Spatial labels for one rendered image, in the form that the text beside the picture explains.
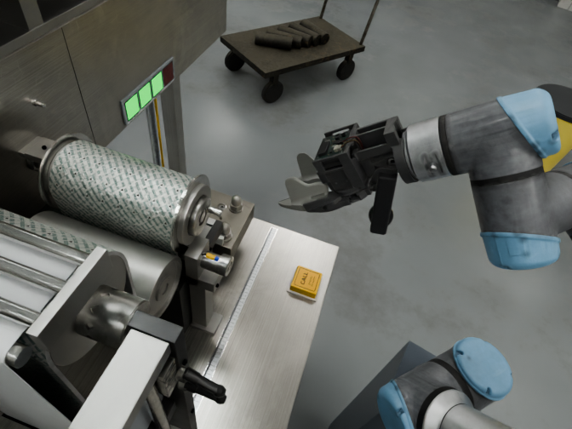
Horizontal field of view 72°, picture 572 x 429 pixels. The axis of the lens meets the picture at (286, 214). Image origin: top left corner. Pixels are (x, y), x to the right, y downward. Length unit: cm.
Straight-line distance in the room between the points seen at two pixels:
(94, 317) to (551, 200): 53
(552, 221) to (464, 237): 222
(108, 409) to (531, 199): 46
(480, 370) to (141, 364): 63
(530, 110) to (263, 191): 214
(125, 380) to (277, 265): 75
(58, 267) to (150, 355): 14
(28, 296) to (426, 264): 221
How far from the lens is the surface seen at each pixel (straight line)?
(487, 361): 87
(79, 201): 77
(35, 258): 48
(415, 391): 78
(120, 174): 72
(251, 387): 95
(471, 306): 244
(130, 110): 108
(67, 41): 89
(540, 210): 50
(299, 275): 105
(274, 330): 100
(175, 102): 168
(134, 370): 39
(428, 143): 49
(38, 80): 85
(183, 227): 68
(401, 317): 220
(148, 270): 68
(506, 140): 48
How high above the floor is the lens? 181
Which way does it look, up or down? 49 degrees down
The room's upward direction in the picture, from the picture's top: 12 degrees clockwise
